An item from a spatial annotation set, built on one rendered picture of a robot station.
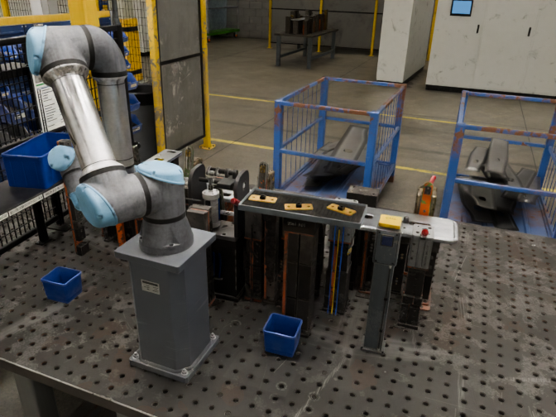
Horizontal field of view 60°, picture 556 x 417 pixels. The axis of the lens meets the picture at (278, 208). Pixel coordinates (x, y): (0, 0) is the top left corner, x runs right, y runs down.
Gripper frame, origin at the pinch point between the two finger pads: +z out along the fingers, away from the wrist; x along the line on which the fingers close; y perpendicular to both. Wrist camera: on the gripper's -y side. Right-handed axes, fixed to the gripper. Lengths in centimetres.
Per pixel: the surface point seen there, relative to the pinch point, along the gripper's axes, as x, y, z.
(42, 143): 8, -53, 20
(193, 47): 155, -138, 289
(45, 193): -11.7, -32.2, 2.8
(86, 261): -36.8, -23.5, 23.7
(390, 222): -1, 96, -10
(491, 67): 331, 190, 733
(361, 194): 10, 81, 38
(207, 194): -1.5, 33.3, 2.4
